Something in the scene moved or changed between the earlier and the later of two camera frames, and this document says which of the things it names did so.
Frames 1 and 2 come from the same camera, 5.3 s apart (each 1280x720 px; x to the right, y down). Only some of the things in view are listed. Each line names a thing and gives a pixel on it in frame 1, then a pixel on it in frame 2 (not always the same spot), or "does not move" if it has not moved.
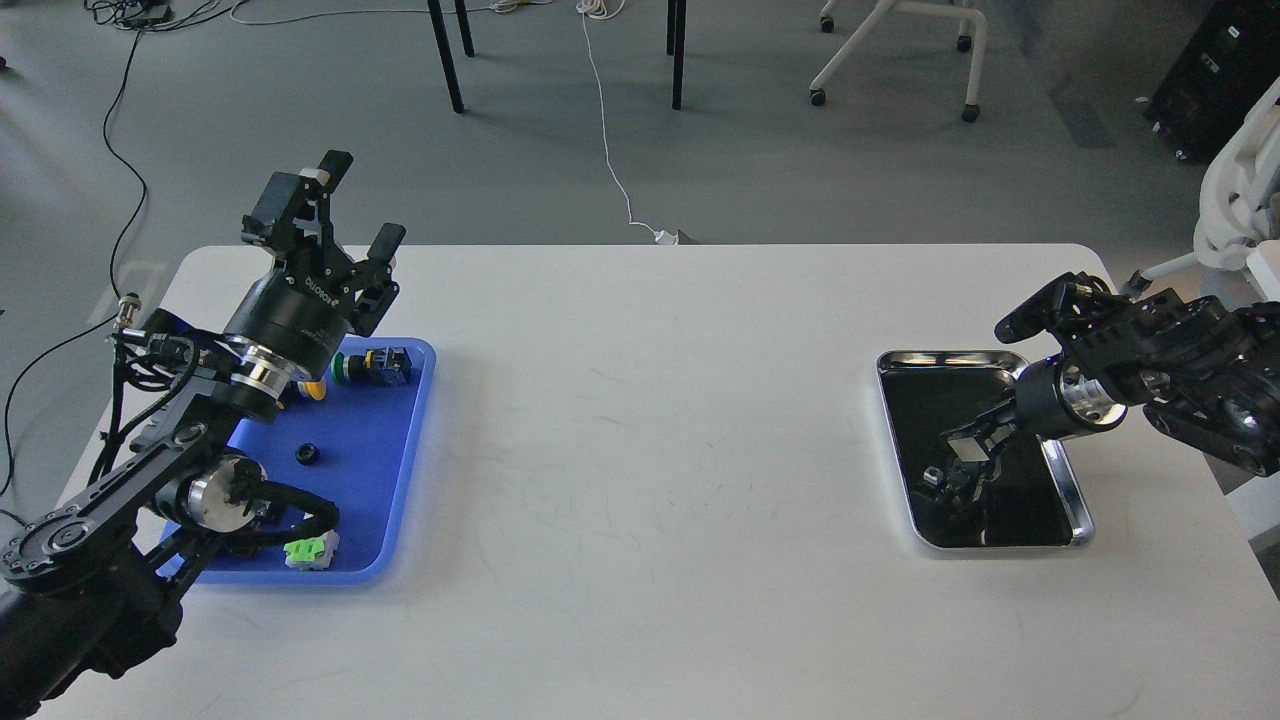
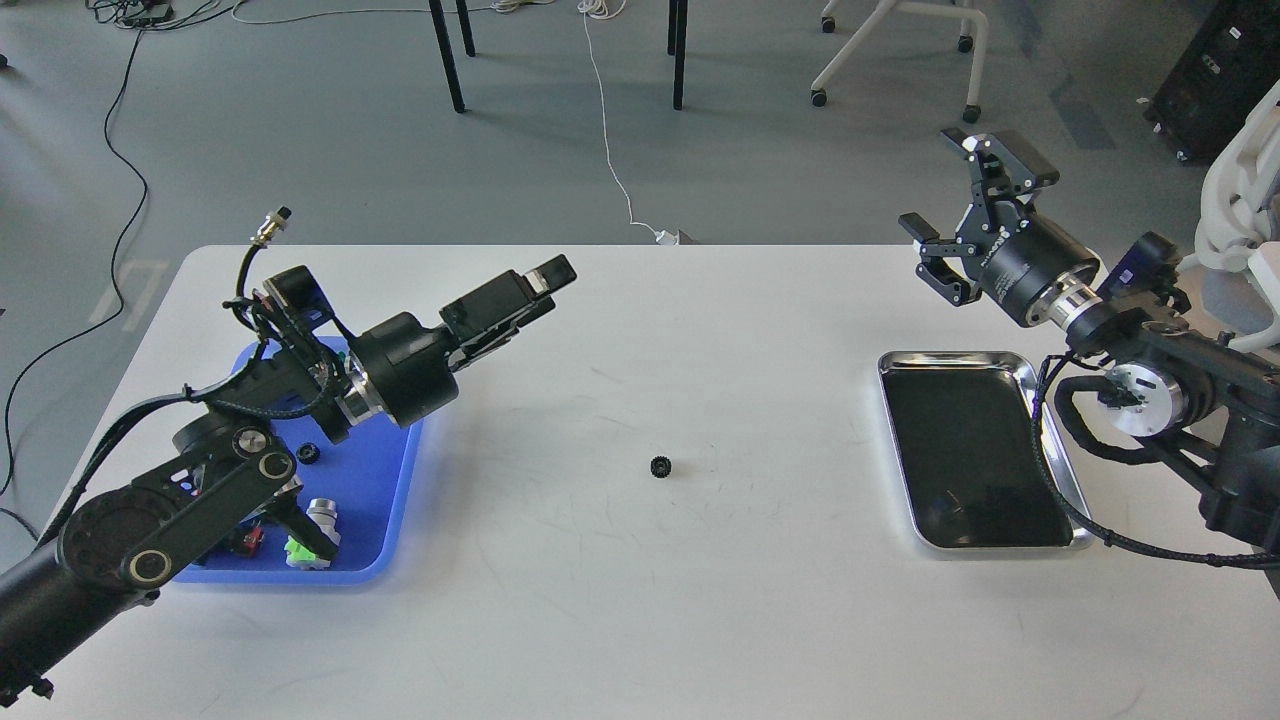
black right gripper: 1061,398 → 1028,268
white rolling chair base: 971,109 does not move
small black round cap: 307,454 → 660,466
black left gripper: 301,316 → 408,367
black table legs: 676,17 does not move
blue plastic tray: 350,448 does not move
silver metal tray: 969,473 does not move
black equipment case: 1227,66 does not move
